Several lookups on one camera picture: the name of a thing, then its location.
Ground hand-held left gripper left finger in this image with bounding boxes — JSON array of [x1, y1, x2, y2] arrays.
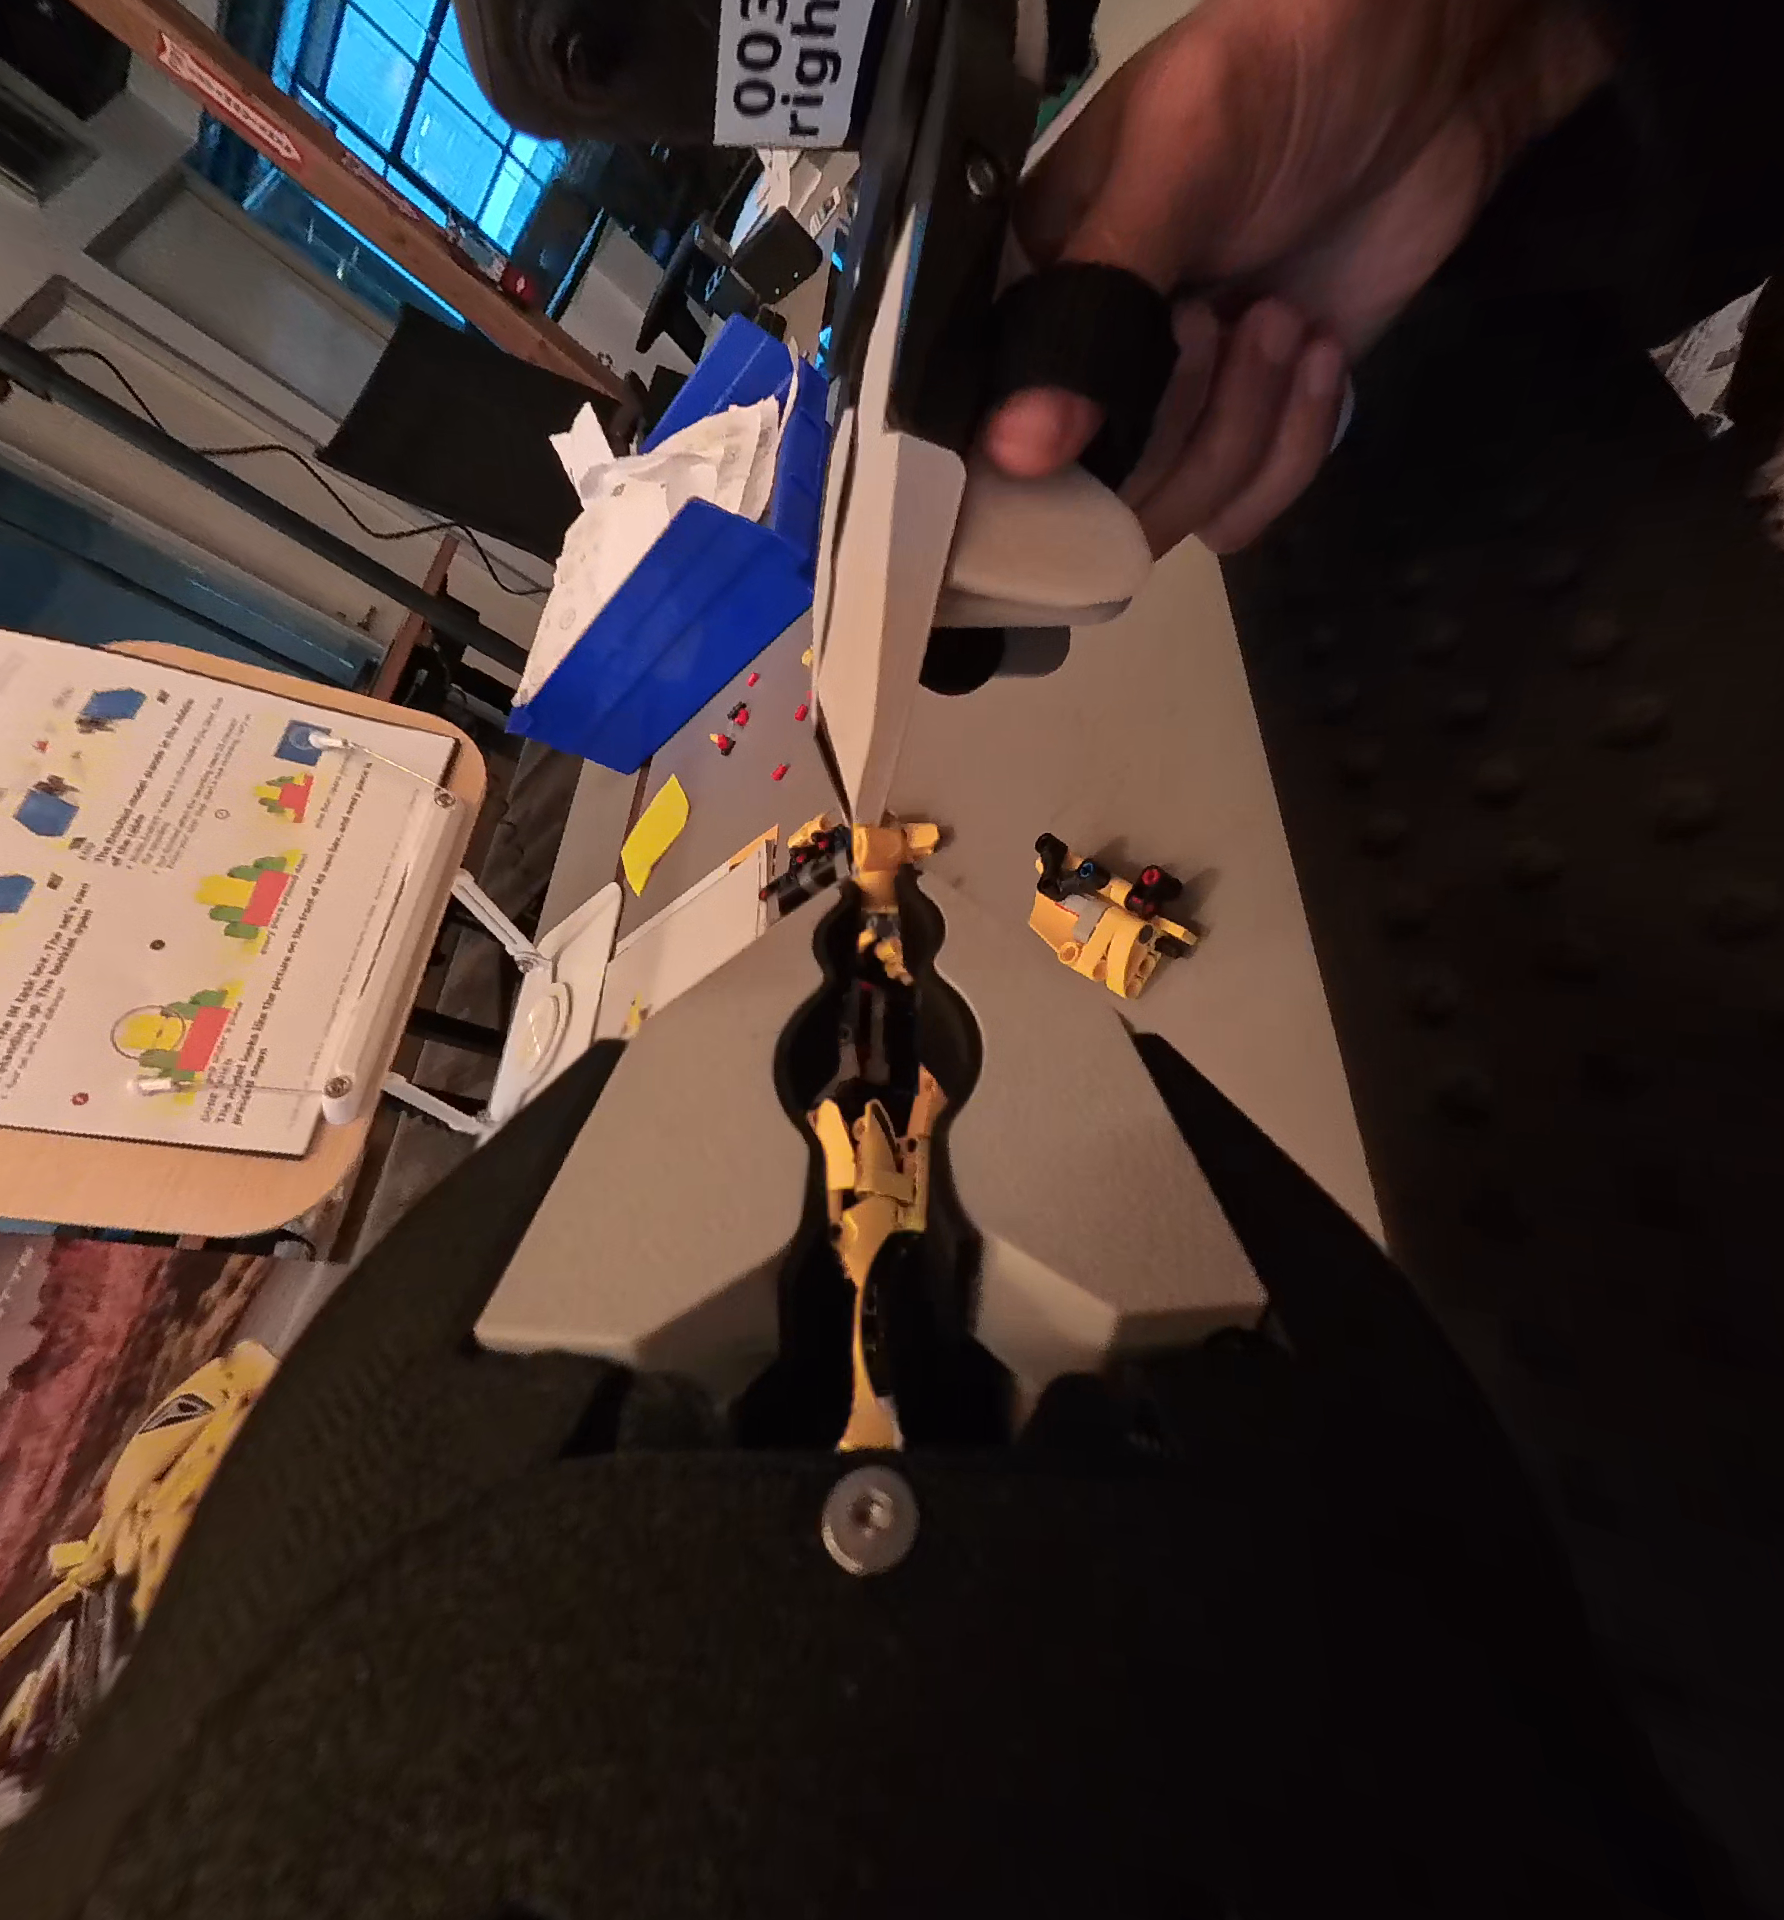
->
[[474, 881, 852, 1397]]

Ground grey desk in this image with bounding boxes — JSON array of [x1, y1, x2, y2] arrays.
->
[[533, 270, 1390, 1253]]

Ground pile of small bricks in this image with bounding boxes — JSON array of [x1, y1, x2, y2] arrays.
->
[[705, 647, 817, 784]]

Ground white board ledge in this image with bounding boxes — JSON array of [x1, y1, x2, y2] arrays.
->
[[319, 731, 476, 1131]]

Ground printed instruction sheet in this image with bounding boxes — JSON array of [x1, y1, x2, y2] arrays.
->
[[0, 615, 459, 1160]]

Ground black pole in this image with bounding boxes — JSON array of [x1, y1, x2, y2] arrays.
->
[[0, 291, 535, 668]]

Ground person's right hand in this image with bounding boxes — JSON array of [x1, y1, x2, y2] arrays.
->
[[976, 0, 1617, 558]]

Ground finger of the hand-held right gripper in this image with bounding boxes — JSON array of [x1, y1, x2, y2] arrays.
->
[[810, 210, 972, 824]]

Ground white plastic bags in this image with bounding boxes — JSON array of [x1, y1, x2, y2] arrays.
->
[[528, 396, 804, 706]]

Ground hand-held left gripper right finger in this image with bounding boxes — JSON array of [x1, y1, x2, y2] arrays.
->
[[899, 868, 1269, 1408]]

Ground person's right forearm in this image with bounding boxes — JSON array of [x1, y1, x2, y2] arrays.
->
[[1410, 0, 1784, 393]]

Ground yellow paper slip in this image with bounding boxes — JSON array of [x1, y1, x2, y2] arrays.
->
[[622, 775, 693, 895]]

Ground brown wooden shelf frame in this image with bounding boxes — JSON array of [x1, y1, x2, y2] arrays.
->
[[74, 0, 639, 398]]

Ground black monitor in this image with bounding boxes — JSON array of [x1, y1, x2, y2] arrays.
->
[[319, 307, 639, 562]]

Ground black dimpled mat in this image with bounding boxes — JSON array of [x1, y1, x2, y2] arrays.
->
[[1218, 300, 1784, 1920]]

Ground small yellow brick assembly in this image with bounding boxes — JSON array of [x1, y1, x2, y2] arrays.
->
[[1023, 833, 1200, 998]]

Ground toy car box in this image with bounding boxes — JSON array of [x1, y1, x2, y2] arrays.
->
[[0, 1229, 340, 1877]]

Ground window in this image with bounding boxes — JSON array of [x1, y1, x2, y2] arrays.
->
[[201, 0, 564, 325]]

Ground blue plastic bin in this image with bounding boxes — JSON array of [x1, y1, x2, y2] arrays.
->
[[637, 313, 834, 556], [505, 498, 817, 775]]

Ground yellow black brick car model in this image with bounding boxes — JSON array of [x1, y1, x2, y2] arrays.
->
[[760, 814, 957, 1453]]

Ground white board stand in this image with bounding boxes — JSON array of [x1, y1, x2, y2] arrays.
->
[[383, 877, 627, 1131]]

